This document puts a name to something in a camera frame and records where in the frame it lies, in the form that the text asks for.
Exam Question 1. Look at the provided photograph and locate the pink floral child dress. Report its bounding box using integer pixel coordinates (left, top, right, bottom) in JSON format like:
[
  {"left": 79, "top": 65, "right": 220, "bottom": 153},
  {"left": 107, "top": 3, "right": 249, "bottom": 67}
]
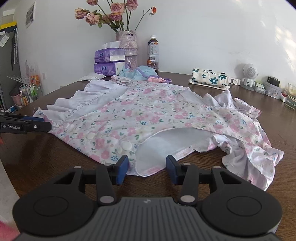
[{"left": 35, "top": 80, "right": 283, "bottom": 190}]

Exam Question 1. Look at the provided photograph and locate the crumpled white tissue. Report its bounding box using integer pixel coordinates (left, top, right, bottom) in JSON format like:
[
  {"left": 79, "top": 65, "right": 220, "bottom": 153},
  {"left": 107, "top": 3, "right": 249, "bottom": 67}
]
[{"left": 78, "top": 72, "right": 106, "bottom": 81}]

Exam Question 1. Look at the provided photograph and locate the lower purple tissue pack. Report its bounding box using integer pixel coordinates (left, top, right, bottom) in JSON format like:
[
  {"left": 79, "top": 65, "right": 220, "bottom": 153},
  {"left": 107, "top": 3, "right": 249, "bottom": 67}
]
[{"left": 94, "top": 61, "right": 125, "bottom": 76}]

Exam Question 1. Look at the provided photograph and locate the purple tissue pack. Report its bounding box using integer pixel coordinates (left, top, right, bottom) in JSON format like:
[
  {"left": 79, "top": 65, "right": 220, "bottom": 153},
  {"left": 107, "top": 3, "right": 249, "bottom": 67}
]
[
  {"left": 94, "top": 41, "right": 125, "bottom": 63},
  {"left": 94, "top": 61, "right": 125, "bottom": 76}
]

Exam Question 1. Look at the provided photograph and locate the upper purple tissue pack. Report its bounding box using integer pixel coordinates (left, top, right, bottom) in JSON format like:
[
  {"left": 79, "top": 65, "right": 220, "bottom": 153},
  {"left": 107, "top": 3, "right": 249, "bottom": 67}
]
[{"left": 94, "top": 41, "right": 125, "bottom": 63}]

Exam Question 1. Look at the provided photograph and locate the folded cream blue-flower cloth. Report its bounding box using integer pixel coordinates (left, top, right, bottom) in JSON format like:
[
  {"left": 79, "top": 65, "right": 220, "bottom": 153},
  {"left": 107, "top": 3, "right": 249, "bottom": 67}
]
[{"left": 189, "top": 68, "right": 230, "bottom": 90}]

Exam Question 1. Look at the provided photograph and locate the white letter ornament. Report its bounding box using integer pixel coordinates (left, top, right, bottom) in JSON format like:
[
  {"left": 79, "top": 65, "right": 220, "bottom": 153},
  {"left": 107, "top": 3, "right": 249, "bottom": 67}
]
[{"left": 228, "top": 77, "right": 241, "bottom": 85}]

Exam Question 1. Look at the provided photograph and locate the blue pink purple garment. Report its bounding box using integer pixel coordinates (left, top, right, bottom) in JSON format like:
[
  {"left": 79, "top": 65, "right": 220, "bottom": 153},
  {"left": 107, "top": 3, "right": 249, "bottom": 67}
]
[{"left": 119, "top": 66, "right": 171, "bottom": 83}]

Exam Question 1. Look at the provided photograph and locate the white robot figure speaker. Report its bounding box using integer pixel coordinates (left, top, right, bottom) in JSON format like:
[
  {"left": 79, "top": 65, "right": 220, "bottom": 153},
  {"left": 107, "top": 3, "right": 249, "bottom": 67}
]
[{"left": 240, "top": 64, "right": 258, "bottom": 91}]

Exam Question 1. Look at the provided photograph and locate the grey printed tin box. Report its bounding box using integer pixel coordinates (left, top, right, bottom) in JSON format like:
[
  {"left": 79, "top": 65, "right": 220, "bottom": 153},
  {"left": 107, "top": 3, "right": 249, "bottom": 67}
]
[{"left": 263, "top": 81, "right": 282, "bottom": 99}]

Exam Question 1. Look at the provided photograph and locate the purple textured vase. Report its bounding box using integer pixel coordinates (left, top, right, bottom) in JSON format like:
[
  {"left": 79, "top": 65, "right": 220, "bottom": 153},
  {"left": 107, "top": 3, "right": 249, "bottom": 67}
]
[{"left": 115, "top": 30, "right": 138, "bottom": 69}]

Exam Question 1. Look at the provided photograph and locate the black charger block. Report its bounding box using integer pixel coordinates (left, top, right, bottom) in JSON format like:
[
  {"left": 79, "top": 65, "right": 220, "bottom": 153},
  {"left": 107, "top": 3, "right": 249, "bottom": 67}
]
[{"left": 267, "top": 76, "right": 280, "bottom": 87}]

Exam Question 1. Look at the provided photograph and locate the oolong tea bottle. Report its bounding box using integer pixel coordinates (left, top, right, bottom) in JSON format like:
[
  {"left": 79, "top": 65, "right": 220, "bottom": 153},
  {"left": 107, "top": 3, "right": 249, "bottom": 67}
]
[{"left": 147, "top": 35, "right": 159, "bottom": 72}]

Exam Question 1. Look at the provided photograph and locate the dried rose bouquet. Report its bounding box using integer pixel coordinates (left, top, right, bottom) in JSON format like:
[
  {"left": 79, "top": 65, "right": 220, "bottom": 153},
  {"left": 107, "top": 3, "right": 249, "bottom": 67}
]
[{"left": 74, "top": 0, "right": 158, "bottom": 33}]

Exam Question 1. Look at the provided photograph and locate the clear drinking glass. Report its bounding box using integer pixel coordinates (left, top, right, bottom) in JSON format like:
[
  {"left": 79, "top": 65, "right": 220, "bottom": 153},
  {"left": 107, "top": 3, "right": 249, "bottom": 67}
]
[{"left": 285, "top": 83, "right": 296, "bottom": 110}]

